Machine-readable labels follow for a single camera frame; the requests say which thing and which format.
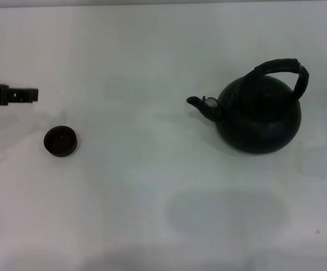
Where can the small dark brown teacup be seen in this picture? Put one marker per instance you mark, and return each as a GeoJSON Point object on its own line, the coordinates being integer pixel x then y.
{"type": "Point", "coordinates": [60, 141]}

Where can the black round teapot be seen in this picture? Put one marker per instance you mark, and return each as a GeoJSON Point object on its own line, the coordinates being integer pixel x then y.
{"type": "Point", "coordinates": [259, 127]}

